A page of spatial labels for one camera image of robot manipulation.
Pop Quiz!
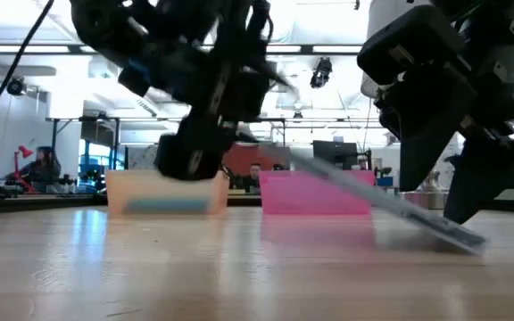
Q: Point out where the orange translucent plastic bin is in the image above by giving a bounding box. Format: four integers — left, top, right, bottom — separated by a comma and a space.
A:
105, 168, 230, 218

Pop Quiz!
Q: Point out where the clear jewel case dark tray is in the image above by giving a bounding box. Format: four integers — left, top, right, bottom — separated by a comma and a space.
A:
238, 131, 489, 256

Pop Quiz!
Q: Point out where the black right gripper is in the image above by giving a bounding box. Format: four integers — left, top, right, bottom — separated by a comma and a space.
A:
357, 6, 514, 224

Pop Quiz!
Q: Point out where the black ceiling camera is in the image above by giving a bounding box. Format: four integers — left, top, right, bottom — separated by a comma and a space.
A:
6, 76, 29, 97
309, 56, 333, 89

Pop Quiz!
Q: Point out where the black computer monitor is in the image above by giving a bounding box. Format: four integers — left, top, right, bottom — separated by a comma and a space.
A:
312, 140, 359, 170

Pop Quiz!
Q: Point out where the red desk lamp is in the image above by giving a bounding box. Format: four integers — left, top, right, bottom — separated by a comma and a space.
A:
13, 144, 35, 179

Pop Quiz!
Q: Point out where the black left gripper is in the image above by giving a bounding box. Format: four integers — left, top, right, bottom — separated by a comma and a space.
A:
156, 53, 294, 182

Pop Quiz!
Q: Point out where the black hanging cable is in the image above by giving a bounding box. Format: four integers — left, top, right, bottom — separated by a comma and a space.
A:
0, 0, 56, 137

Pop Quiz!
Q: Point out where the pink translucent plastic bin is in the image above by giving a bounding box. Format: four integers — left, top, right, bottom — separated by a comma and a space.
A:
259, 169, 377, 217

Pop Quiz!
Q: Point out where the black metal table frame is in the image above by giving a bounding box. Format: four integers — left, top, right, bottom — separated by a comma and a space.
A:
0, 193, 514, 215

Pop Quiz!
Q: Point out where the person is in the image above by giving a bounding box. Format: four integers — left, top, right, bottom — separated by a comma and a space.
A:
241, 162, 262, 191
18, 146, 62, 186

